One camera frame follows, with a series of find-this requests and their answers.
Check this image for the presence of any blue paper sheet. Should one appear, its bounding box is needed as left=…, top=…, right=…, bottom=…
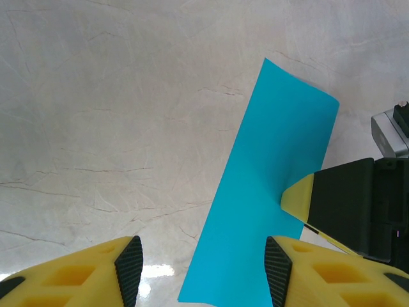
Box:
left=177, top=57, right=340, bottom=304

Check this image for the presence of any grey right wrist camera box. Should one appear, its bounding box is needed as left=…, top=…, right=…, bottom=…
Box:
left=371, top=102, right=409, bottom=159

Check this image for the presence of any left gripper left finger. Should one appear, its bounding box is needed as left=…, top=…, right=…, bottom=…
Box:
left=0, top=235, right=144, bottom=307

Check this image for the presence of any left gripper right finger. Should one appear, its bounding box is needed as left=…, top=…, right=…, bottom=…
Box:
left=265, top=235, right=409, bottom=307

